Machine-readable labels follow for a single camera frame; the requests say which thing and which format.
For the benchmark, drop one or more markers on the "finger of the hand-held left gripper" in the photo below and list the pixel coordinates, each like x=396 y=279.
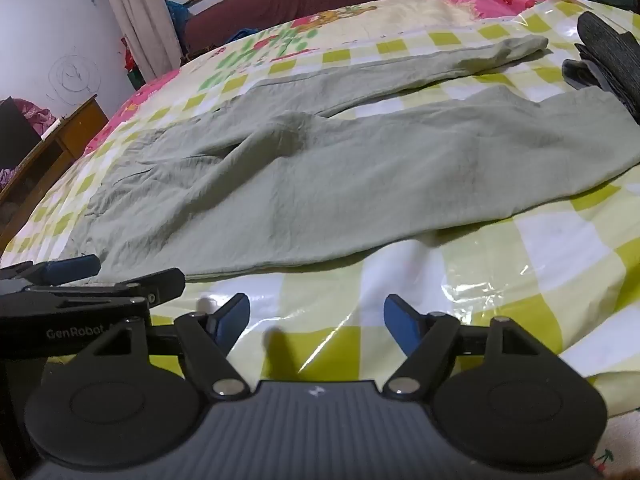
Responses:
x=75 y=266
x=150 y=282

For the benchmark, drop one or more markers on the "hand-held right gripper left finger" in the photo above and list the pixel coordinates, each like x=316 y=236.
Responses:
x=234 y=317

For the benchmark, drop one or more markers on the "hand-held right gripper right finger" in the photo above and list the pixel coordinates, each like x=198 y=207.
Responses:
x=402 y=325

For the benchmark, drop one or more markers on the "light green pants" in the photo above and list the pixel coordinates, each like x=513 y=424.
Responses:
x=300 y=185

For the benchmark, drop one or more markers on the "green checkered plastic sheet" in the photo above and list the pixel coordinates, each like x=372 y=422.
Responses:
x=500 y=270

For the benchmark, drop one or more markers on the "purple cloth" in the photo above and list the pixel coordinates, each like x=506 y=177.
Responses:
x=6 y=176

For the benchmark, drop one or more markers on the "black monitor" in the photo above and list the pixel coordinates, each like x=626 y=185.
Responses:
x=15 y=130

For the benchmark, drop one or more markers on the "pink cloth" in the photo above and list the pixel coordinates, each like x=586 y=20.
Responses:
x=37 y=115

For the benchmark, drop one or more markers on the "dark green box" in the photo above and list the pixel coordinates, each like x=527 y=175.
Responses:
x=136 y=76

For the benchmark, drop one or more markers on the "red ornament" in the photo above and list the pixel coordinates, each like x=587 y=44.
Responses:
x=131 y=55

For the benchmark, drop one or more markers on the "white cherry print bed sheet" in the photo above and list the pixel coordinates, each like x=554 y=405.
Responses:
x=617 y=452

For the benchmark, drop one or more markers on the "beige curtain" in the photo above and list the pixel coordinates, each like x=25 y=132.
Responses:
x=135 y=10

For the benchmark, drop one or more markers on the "blue cloth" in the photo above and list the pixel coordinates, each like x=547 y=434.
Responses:
x=245 y=34

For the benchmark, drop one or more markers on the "blue bag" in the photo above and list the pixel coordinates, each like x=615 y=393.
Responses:
x=176 y=11

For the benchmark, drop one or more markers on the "dark grey garment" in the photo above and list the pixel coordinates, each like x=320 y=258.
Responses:
x=612 y=60

